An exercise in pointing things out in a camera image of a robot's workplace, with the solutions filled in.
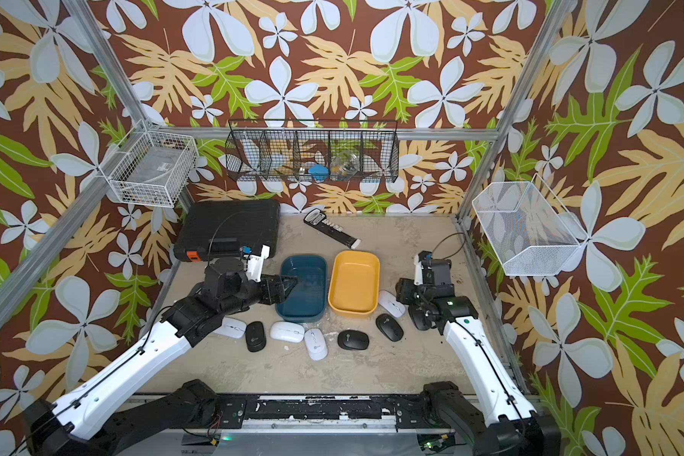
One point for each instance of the black mouse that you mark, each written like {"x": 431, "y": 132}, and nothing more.
{"x": 353, "y": 340}
{"x": 255, "y": 337}
{"x": 389, "y": 327}

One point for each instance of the black tool case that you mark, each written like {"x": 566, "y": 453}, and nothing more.
{"x": 215, "y": 229}

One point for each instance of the yellow plastic storage box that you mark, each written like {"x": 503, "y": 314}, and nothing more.
{"x": 354, "y": 285}

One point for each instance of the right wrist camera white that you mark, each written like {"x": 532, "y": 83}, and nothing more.
{"x": 422, "y": 264}

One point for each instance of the black wire basket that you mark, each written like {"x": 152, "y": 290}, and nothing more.
{"x": 286, "y": 151}

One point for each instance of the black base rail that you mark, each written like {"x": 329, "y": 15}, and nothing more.
{"x": 398, "y": 411}

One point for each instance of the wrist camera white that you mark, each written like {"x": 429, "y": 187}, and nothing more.
{"x": 422, "y": 264}
{"x": 253, "y": 264}

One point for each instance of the white mouse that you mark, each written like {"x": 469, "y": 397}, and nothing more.
{"x": 287, "y": 332}
{"x": 315, "y": 344}
{"x": 388, "y": 302}
{"x": 232, "y": 328}

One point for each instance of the white mesh basket right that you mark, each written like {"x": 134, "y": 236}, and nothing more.
{"x": 531, "y": 231}

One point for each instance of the white wire basket left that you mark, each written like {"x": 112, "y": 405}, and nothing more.
{"x": 151, "y": 166}

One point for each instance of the teal plastic storage box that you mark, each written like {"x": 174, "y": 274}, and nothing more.
{"x": 307, "y": 302}

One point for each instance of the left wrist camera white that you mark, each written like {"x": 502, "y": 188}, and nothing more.
{"x": 253, "y": 264}

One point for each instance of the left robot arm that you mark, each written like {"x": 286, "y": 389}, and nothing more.
{"x": 89, "y": 420}

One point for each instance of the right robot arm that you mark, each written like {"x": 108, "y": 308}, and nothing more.
{"x": 504, "y": 422}

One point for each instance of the blue lid in basket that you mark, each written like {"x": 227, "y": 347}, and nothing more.
{"x": 319, "y": 173}

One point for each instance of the black lint roller stick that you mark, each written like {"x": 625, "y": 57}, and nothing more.
{"x": 319, "y": 221}

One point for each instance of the clear glass jar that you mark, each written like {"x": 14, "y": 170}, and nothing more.
{"x": 344, "y": 164}

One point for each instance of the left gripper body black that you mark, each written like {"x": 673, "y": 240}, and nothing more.
{"x": 252, "y": 293}

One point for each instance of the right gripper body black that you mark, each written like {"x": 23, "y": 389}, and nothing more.
{"x": 413, "y": 294}

